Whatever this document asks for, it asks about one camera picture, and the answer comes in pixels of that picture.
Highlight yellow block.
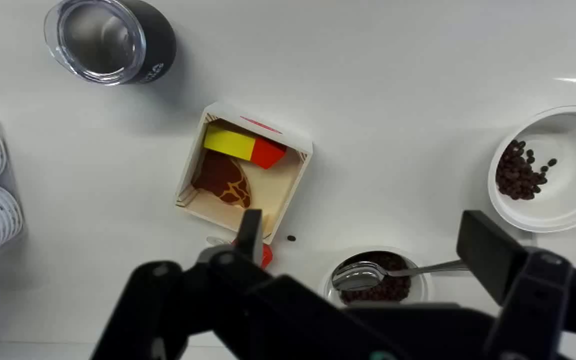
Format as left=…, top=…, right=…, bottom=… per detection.
left=201, top=124, right=258, bottom=163

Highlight coffee beans in large bowl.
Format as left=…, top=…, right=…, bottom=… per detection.
left=493, top=138, right=559, bottom=202

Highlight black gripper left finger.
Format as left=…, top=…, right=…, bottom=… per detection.
left=89, top=207, right=403, bottom=360

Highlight brown giraffe pattern piece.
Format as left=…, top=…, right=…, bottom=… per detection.
left=188, top=147, right=253, bottom=209

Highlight small red object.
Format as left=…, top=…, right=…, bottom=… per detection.
left=258, top=242, right=275, bottom=270

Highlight coffee beans in small bowl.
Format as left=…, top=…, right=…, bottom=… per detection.
left=338, top=249, right=413, bottom=305

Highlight black tumbler with clear lid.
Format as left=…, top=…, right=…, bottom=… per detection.
left=41, top=0, right=177, bottom=88

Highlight small white bowl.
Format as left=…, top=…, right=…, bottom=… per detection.
left=324, top=246, right=431, bottom=307

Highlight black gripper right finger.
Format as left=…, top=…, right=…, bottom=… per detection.
left=456, top=207, right=576, bottom=360

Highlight red block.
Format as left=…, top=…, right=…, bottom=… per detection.
left=249, top=135, right=288, bottom=169

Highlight white cardboard box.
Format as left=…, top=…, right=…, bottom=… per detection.
left=174, top=100, right=315, bottom=246

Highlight silver metal spoon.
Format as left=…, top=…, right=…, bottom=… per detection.
left=332, top=257, right=466, bottom=293

